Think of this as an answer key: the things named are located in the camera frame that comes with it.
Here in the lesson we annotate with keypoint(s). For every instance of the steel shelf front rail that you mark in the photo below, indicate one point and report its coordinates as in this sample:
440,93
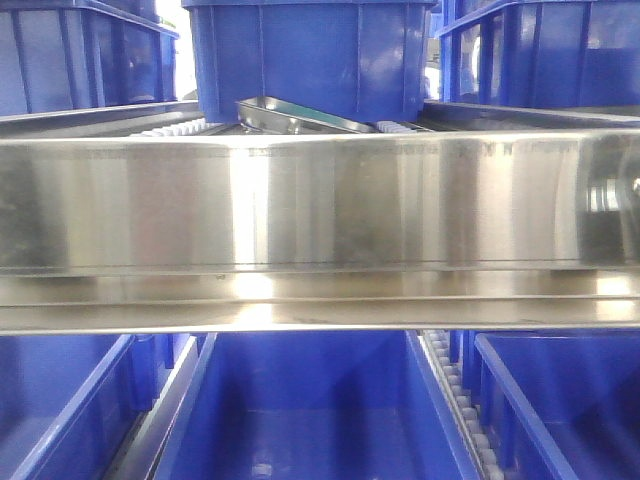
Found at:
480,230

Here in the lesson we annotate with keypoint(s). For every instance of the steel tray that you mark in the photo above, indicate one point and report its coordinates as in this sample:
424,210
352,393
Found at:
276,116

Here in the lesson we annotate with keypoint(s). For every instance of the blue bin upper left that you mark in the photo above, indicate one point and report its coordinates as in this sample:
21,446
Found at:
67,55

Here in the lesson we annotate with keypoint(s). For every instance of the white roller track right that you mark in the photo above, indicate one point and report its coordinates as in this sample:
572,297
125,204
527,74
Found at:
436,346

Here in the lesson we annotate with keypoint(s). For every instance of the blue bin lower right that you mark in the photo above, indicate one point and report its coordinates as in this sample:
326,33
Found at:
561,406

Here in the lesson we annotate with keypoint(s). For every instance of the blue bin upper right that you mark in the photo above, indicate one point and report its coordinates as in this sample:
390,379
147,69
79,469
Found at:
540,54

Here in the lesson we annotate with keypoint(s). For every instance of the blue bin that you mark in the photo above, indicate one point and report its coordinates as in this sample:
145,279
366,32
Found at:
315,405
363,60
67,55
561,406
69,402
540,54

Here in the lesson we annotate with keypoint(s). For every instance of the blue bin upper centre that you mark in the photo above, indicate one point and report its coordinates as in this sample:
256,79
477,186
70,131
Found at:
363,60

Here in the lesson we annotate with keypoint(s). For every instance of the blue bin lower centre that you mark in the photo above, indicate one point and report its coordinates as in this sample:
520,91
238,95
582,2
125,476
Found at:
315,405

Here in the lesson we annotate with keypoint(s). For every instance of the blue bin lower left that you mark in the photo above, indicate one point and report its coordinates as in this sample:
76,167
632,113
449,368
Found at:
69,402

